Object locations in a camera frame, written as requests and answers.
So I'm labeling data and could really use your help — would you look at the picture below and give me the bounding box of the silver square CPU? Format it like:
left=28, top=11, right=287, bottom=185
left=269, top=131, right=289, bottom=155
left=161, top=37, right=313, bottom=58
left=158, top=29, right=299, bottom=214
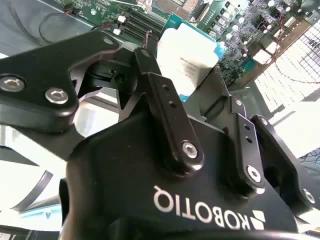
left=155, top=12, right=230, bottom=104

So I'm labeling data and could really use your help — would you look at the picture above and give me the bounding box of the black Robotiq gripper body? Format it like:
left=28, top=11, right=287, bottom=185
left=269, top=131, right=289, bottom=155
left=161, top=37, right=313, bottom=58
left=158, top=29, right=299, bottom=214
left=58, top=109, right=320, bottom=240

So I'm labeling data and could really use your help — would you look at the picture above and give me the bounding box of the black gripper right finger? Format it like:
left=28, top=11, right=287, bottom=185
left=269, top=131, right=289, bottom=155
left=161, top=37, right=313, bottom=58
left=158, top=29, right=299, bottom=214
left=214, top=64, right=317, bottom=211

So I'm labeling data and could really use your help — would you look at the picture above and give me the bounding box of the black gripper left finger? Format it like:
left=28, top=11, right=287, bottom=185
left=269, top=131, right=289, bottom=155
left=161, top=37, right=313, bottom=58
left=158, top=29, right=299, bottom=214
left=0, top=31, right=205, bottom=177

